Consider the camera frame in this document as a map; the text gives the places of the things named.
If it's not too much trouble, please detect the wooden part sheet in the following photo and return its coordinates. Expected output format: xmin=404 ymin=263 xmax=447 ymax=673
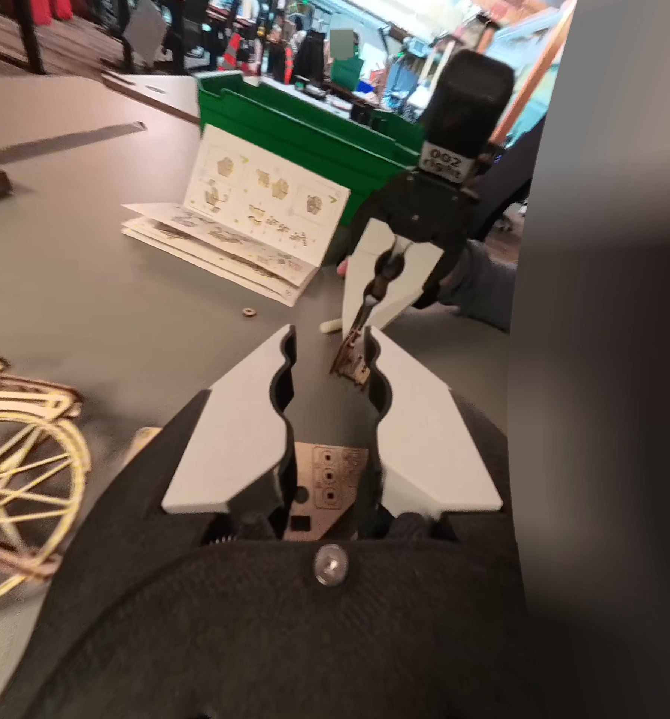
xmin=281 ymin=441 xmax=370 ymax=543

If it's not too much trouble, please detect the black swivel chair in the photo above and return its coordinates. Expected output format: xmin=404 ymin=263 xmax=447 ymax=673
xmin=470 ymin=118 xmax=545 ymax=242

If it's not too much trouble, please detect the small wooden model part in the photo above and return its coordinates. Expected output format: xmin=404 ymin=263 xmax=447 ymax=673
xmin=329 ymin=292 xmax=372 ymax=391

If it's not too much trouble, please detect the person's right forearm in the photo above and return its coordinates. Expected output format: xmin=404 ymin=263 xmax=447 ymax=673
xmin=439 ymin=240 xmax=515 ymax=333

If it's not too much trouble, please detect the open instruction booklet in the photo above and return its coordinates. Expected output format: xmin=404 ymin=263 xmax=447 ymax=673
xmin=121 ymin=124 xmax=351 ymax=307

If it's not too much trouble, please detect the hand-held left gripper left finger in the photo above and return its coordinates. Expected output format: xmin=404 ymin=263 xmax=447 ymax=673
xmin=161 ymin=324 xmax=297 ymax=515

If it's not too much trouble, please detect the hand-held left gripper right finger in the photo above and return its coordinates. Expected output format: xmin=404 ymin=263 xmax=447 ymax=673
xmin=363 ymin=326 xmax=504 ymax=520

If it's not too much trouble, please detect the black office chair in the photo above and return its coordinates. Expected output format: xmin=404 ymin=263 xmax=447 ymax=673
xmin=291 ymin=29 xmax=329 ymax=85

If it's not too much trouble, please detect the black stand leg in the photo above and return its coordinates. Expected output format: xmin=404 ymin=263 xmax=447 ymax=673
xmin=13 ymin=0 xmax=48 ymax=75

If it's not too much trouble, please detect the wooden bicycle model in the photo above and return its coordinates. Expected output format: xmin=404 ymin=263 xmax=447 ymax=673
xmin=0 ymin=349 xmax=93 ymax=614

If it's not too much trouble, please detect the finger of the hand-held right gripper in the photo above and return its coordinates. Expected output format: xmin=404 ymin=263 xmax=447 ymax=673
xmin=367 ymin=235 xmax=443 ymax=330
xmin=340 ymin=218 xmax=395 ymax=336

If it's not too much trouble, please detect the green plastic crate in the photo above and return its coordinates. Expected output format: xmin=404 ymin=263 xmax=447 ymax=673
xmin=196 ymin=70 xmax=425 ymax=227

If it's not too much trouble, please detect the brown wooden beam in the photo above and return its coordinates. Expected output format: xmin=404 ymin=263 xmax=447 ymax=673
xmin=489 ymin=0 xmax=576 ymax=144

